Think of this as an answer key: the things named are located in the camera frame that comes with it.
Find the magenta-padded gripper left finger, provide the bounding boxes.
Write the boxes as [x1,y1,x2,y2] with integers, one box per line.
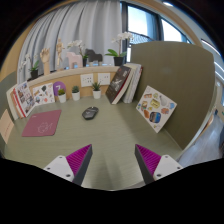
[43,144,93,186]

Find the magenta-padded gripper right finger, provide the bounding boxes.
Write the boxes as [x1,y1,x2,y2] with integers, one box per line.
[134,144,184,185]

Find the dark grey computer mouse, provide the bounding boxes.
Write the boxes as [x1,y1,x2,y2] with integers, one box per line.
[81,106,100,121]

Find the pink mouse pad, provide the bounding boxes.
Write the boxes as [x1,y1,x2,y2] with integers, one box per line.
[21,109,63,138]

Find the food sticker sheet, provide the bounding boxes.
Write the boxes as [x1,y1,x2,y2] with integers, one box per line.
[135,85,178,134]

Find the beige paper card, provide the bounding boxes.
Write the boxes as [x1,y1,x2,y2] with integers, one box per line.
[0,108,15,145]

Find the small succulent in white pot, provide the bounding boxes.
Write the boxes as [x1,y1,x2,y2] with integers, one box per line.
[91,81,102,100]
[57,88,67,104]
[71,85,81,102]

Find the cartoon sticker sheet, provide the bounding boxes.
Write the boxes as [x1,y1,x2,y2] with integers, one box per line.
[32,82,56,107]

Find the red and white magazine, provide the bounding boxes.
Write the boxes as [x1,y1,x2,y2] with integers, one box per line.
[12,80,36,118]

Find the plain white book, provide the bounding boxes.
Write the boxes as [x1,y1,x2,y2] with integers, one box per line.
[5,87,19,121]

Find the purple round sign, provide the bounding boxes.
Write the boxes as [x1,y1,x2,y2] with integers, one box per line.
[52,81,67,98]

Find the cream desk ledge shelf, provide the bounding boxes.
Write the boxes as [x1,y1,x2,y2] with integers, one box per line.
[16,65,121,101]

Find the black book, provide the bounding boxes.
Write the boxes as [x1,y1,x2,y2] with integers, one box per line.
[105,65,133,105]

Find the pink horse figurine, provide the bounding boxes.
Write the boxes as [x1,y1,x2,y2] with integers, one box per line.
[66,51,84,70]

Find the dark grey horse figurine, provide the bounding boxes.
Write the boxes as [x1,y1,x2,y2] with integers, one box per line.
[84,48,104,66]

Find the wooden mannequin figure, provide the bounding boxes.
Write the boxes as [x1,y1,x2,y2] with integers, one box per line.
[55,37,66,71]

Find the light grey curtain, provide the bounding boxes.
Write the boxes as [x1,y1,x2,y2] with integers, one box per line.
[16,0,124,84]

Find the white wall socket panel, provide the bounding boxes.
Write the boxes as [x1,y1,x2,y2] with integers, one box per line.
[97,72,111,86]
[80,73,95,88]

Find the window with dark frame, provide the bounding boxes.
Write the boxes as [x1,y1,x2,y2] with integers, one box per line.
[120,1,208,64]

